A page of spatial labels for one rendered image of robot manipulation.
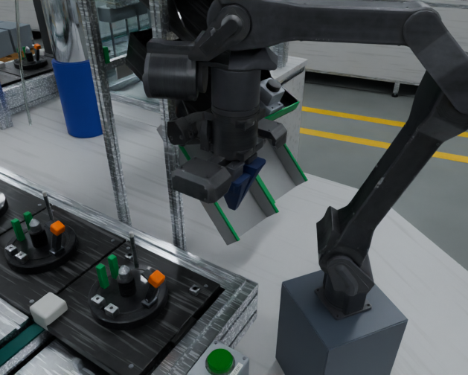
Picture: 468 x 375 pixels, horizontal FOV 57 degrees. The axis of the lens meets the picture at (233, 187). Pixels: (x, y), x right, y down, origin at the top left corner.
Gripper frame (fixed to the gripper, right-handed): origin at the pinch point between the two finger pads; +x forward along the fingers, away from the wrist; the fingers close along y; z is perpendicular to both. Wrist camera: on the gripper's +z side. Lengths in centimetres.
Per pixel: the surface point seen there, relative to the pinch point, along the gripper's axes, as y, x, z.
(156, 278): 5.4, 18.6, 10.9
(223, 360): 6.3, 28.2, -2.7
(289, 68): -161, 39, 67
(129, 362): 14.5, 28.7, 9.7
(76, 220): -6, 29, 46
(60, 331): 16.4, 28.9, 23.6
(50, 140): -41, 41, 104
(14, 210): -1, 29, 61
